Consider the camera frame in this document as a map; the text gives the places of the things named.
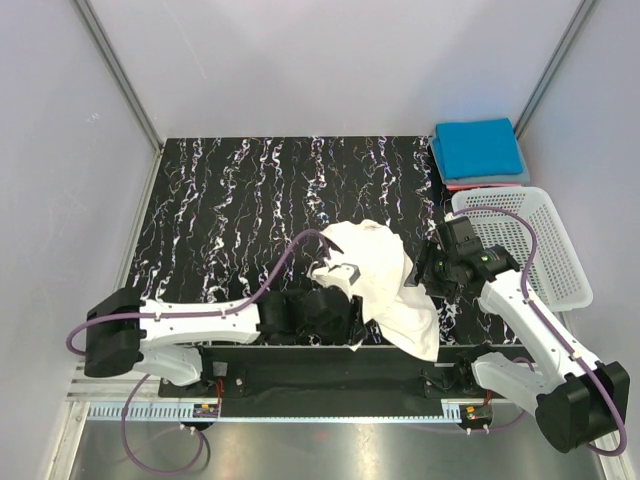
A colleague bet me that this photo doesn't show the white t-shirt with print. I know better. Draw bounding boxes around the white t-shirt with print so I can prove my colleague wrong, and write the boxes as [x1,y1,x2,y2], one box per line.
[309,220,440,362]

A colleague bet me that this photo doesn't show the right aluminium corner post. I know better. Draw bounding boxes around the right aluminium corner post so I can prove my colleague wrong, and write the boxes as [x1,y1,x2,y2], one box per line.
[514,0,600,140]

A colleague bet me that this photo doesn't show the folded pink t-shirt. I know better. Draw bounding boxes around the folded pink t-shirt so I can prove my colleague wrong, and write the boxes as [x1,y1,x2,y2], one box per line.
[445,183,521,192]

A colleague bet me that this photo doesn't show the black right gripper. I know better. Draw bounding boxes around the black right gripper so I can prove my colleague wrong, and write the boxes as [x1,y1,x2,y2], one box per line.
[403,239,458,300]

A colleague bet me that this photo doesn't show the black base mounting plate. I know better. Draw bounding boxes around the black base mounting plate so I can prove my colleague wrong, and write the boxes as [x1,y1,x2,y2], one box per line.
[158,344,514,419]

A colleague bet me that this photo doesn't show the left aluminium corner post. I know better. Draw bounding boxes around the left aluminium corner post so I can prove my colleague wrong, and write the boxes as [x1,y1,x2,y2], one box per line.
[71,0,164,154]

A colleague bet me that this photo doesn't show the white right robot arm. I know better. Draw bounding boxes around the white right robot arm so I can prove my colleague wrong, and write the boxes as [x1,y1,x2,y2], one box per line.
[407,240,630,456]

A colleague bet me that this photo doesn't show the folded blue t-shirt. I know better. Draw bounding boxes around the folded blue t-shirt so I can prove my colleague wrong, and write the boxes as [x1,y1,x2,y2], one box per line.
[434,118,524,180]

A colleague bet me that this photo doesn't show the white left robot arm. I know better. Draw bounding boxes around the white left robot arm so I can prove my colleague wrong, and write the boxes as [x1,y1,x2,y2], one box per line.
[66,284,366,396]

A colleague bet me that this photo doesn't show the aluminium frame rail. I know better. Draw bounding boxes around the aluminium frame rail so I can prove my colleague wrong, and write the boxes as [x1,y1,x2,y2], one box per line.
[66,362,143,402]

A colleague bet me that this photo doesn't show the white slotted cable duct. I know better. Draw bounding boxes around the white slotted cable duct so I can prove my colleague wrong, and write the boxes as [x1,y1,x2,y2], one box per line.
[88,401,462,424]

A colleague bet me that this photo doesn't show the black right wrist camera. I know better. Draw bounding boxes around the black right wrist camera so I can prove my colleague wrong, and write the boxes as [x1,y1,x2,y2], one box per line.
[437,216,484,261]

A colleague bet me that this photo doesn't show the aluminium corner post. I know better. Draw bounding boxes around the aluminium corner post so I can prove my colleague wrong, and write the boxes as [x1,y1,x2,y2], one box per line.
[71,0,164,154]
[514,0,600,140]

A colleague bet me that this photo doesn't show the white plastic laundry basket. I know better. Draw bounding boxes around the white plastic laundry basket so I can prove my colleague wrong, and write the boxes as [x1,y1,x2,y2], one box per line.
[451,186,595,314]

